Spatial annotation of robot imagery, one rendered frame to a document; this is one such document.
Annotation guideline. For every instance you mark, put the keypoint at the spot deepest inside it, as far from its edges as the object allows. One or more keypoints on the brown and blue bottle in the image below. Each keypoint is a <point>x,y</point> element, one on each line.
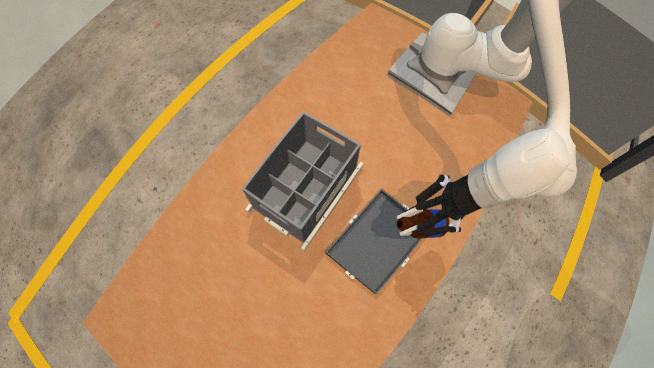
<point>407,222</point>

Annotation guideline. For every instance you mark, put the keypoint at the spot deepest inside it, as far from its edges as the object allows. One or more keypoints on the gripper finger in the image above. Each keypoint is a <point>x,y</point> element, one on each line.
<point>426,194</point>
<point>426,225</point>

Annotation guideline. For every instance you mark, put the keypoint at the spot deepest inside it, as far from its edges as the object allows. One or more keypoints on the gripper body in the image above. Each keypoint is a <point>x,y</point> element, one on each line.
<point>462,198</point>

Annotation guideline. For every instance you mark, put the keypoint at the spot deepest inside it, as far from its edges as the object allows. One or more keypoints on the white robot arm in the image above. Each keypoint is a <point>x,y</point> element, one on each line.
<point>529,164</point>

